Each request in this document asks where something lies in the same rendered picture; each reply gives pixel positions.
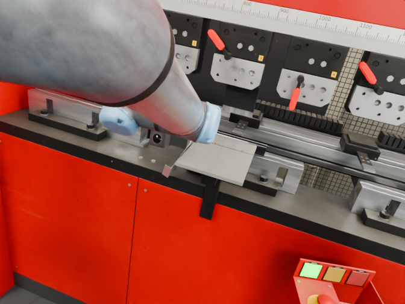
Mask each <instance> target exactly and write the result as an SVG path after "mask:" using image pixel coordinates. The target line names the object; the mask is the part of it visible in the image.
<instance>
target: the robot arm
mask: <svg viewBox="0 0 405 304"><path fill-rule="evenodd" d="M0 81H1V82H6V83H12V84H19V85H23V86H29V87H36V88H40V89H46V90H53V91H57V92H62V93H66V94H69V95H75V96H78V97H83V98H86V99H88V100H91V101H93V102H94V103H97V104H100V105H102V109H101V112H100V114H99V120H100V121H101V123H102V124H103V126H105V127H106V128H107V129H109V130H111V131H113V132H115V133H117V134H120V135H123V136H132V135H134V134H135V133H136V131H137V130H138V129H139V127H143V128H147V129H150V130H151V132H150V137H149V144H150V145H153V146H156V147H161V148H167V147H168V146H169V140H170V136H171V135H173V136H176V137H179V138H183V139H187V140H190V141H193V142H195V143H197V142H199V143H203V144H211V143H212V142H213V141H214V139H215V136H216V134H217V131H218V127H219V122H220V118H221V109H220V108H219V107H218V106H216V105H213V104H210V103H209V102H202V101H201V100H200V99H199V97H198V95H197V94H196V92H195V90H194V88H193V87H192V85H191V83H190V81H189V80H188V78H187V77H186V74H185V73H184V71H183V70H182V68H181V66H180V64H179V63H178V61H177V59H176V58H175V38H174V34H173V30H172V28H171V25H170V23H169V21H168V19H167V17H166V15H165V13H164V11H163V9H162V7H161V5H160V4H159V2H158V0H0Z"/></svg>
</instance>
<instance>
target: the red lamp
mask: <svg viewBox="0 0 405 304"><path fill-rule="evenodd" d="M368 276H369V274H366V273H360V272H356V271H352V272H351V274H350V276H349V278H348V280H347V282H346V283H347V284H351V285H358V286H361V287H362V286H363V284H364V283H365V281H366V279H367V278H368Z"/></svg>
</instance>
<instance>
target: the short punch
mask: <svg viewBox="0 0 405 304"><path fill-rule="evenodd" d="M259 90H260V88H258V89H257V90H256V89H253V90H249V89H245V88H242V87H237V86H233V85H230V84H227V87H226V91H225V96H224V102H223V107H222V110H224V111H228V112H231V113H236V114H238V115H243V116H247V117H250V118H252V117H253V112H254V109H255V106H256V102H257V97H258V94H259Z"/></svg>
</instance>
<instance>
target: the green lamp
mask: <svg viewBox="0 0 405 304"><path fill-rule="evenodd" d="M321 268H322V265H315V264H308V263H305V264H304V267H303V269H302V271H301V274H300V276H305V277H312V278H317V277H318V274H319V272H320V270H321Z"/></svg>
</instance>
